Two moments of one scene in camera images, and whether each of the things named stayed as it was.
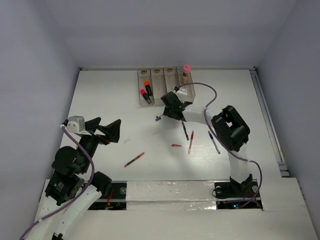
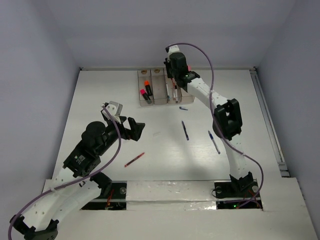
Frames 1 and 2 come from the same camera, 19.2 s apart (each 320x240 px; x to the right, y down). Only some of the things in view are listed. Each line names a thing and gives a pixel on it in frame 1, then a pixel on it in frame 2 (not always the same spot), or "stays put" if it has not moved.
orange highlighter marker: x=146 y=83 stays put
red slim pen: x=134 y=159 stays put
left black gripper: x=112 y=130 → x=136 y=128
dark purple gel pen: x=185 y=130 stays put
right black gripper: x=167 y=112 → x=168 y=61
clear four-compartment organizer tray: x=152 y=83 stays put
